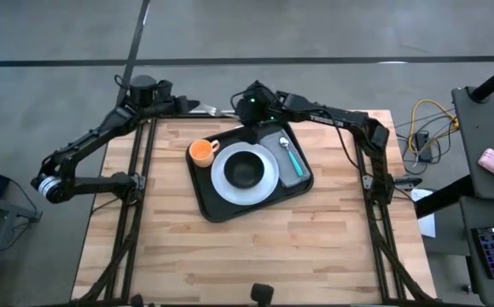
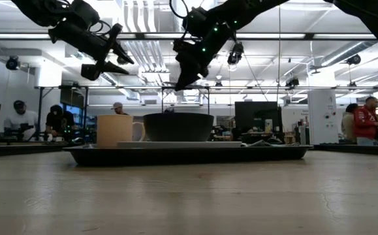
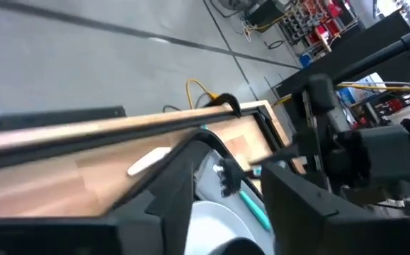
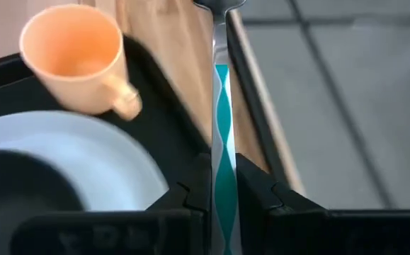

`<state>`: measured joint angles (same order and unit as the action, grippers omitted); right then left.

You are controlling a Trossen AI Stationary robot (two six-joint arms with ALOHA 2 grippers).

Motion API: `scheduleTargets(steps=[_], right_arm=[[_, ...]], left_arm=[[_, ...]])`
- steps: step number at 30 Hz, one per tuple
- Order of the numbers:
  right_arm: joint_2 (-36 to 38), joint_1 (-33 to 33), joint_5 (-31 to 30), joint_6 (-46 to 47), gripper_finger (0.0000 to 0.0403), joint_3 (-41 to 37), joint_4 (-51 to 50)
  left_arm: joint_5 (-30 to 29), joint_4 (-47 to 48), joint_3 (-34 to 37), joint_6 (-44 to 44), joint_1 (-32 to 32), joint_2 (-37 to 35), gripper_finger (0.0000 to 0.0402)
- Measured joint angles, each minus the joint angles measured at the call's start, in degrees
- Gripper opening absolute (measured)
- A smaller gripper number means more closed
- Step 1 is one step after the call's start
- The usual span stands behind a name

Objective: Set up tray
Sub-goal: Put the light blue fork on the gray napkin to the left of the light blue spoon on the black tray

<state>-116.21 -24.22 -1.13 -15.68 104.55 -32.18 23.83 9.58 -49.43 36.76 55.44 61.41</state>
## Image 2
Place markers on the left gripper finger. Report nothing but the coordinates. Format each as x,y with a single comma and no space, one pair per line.
100,69
121,53

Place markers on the black round bowl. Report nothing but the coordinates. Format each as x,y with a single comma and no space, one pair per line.
179,127

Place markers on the peach ceramic mug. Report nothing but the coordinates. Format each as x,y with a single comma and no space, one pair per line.
113,130

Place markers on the white plate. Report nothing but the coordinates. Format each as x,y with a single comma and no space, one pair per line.
179,145

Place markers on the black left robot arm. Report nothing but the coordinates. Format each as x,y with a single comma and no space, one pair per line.
41,9

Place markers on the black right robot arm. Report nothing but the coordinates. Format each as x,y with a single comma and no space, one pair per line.
257,6

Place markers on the black serving tray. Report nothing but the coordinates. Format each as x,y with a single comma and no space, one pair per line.
188,156

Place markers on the black ceiling spotlight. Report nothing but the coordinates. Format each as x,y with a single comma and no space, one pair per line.
12,63
354,60
292,82
236,55

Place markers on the blue lit screen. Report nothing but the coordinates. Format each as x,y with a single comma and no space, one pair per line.
77,112

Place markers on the large black monitor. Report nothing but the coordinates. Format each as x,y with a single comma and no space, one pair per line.
250,112

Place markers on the black overhead light bar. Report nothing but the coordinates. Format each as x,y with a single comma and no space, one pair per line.
273,36

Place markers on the white bottle yellow label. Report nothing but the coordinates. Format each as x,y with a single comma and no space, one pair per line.
268,127

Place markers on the black neighbouring table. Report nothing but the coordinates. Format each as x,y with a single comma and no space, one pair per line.
19,149
365,149

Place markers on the white pillar with sockets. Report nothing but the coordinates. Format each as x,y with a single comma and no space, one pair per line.
322,111

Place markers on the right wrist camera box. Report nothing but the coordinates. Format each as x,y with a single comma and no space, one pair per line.
196,21

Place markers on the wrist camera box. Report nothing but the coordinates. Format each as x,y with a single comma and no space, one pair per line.
85,13
196,21

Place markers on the black station frame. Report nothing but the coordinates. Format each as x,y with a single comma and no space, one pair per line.
208,101
40,111

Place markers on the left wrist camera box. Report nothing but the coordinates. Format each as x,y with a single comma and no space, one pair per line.
85,13

